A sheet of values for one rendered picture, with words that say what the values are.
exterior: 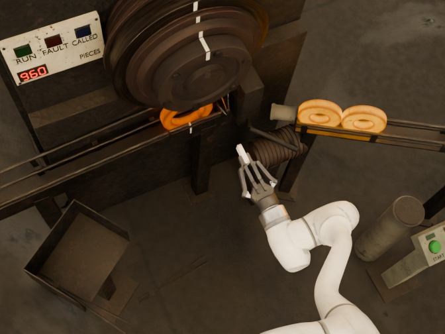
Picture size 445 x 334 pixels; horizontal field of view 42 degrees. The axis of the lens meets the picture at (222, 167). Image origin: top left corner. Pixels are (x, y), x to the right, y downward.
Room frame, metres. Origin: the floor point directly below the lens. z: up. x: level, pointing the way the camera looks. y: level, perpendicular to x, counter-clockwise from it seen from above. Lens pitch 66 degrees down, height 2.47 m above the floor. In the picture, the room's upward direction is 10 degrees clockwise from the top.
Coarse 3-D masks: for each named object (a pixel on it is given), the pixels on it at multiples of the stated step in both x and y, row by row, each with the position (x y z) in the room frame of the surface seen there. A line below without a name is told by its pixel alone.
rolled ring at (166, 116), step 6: (204, 108) 0.97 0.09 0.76; (210, 108) 0.98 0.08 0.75; (162, 114) 0.90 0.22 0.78; (168, 114) 0.89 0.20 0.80; (174, 114) 0.90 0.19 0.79; (192, 114) 0.97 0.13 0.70; (198, 114) 0.97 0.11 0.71; (204, 114) 0.96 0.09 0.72; (162, 120) 0.89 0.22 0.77; (168, 120) 0.89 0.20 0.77; (174, 120) 0.93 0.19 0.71; (180, 120) 0.94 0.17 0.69; (186, 120) 0.94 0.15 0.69; (192, 120) 0.95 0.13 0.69; (168, 126) 0.89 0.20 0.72; (174, 126) 0.90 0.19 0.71
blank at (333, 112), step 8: (304, 104) 1.06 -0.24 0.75; (312, 104) 1.05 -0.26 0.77; (320, 104) 1.05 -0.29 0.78; (328, 104) 1.05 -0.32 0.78; (304, 112) 1.04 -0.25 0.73; (312, 112) 1.04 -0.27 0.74; (320, 112) 1.04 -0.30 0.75; (328, 112) 1.04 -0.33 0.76; (336, 112) 1.04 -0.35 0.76; (304, 120) 1.04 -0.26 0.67; (312, 120) 1.04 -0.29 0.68; (320, 120) 1.05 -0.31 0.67; (328, 120) 1.04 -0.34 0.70; (336, 120) 1.03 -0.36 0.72
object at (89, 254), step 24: (72, 216) 0.55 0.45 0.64; (96, 216) 0.55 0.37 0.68; (48, 240) 0.44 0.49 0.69; (72, 240) 0.48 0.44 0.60; (96, 240) 0.49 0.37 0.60; (120, 240) 0.51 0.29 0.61; (48, 264) 0.39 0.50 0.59; (72, 264) 0.40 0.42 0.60; (96, 264) 0.42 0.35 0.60; (48, 288) 0.31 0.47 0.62; (72, 288) 0.33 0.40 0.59; (96, 288) 0.34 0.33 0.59; (120, 288) 0.47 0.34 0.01; (120, 312) 0.37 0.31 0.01
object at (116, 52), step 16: (160, 0) 0.92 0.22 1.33; (176, 0) 0.92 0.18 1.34; (192, 0) 0.92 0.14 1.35; (208, 0) 0.94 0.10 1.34; (224, 0) 0.96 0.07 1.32; (240, 0) 0.99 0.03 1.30; (256, 0) 1.03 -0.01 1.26; (144, 16) 0.88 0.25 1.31; (160, 16) 0.87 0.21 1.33; (176, 16) 0.89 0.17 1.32; (256, 16) 1.02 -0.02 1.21; (128, 32) 0.85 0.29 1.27; (144, 32) 0.84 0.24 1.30; (112, 48) 0.84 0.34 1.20; (128, 48) 0.82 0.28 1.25; (256, 48) 1.03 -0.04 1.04; (112, 64) 0.82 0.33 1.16; (112, 80) 0.79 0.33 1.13; (128, 96) 0.81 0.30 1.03
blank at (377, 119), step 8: (344, 112) 1.06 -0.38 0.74; (352, 112) 1.04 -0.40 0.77; (360, 112) 1.04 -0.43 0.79; (368, 112) 1.04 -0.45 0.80; (376, 112) 1.05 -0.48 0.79; (344, 120) 1.03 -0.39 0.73; (352, 120) 1.03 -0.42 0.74; (368, 120) 1.03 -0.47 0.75; (376, 120) 1.03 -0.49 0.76; (384, 120) 1.04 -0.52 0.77; (352, 128) 1.03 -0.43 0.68; (360, 128) 1.04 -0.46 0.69; (368, 128) 1.04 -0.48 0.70; (376, 128) 1.03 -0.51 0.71; (384, 128) 1.03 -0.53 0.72
